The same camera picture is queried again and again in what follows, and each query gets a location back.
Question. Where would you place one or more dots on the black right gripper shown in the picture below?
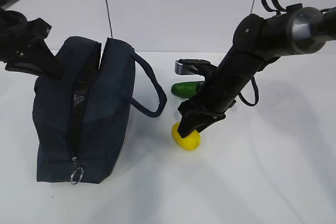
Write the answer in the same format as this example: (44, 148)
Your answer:
(205, 108)

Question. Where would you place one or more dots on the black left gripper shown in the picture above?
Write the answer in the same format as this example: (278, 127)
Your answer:
(17, 33)

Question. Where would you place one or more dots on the yellow lemon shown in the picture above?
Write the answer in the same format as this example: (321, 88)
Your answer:
(188, 143)

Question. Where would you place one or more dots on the green cucumber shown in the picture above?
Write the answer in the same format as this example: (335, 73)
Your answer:
(186, 90)

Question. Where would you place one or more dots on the navy blue lunch bag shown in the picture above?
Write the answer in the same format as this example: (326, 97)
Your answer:
(81, 119)

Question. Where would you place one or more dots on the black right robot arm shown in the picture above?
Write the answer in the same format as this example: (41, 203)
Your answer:
(257, 42)

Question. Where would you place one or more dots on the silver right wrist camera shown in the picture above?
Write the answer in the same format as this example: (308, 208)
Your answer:
(190, 66)

